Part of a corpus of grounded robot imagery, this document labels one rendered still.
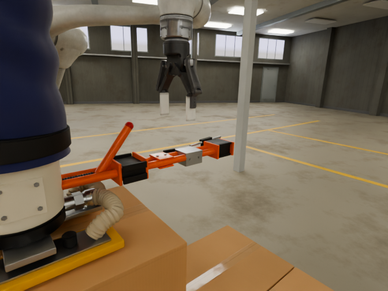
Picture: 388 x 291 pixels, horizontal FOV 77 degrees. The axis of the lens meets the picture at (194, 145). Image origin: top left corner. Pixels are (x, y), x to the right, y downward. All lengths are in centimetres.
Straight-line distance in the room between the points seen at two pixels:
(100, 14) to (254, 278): 111
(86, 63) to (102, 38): 142
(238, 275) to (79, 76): 1301
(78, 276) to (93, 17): 71
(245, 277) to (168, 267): 57
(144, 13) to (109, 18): 11
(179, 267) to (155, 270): 7
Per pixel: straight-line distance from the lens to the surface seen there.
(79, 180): 63
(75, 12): 91
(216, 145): 84
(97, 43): 1367
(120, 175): 65
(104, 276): 57
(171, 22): 71
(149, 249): 62
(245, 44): 354
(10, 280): 58
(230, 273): 116
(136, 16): 91
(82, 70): 1364
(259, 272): 119
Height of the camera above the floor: 132
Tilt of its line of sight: 15 degrees down
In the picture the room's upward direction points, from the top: 1 degrees clockwise
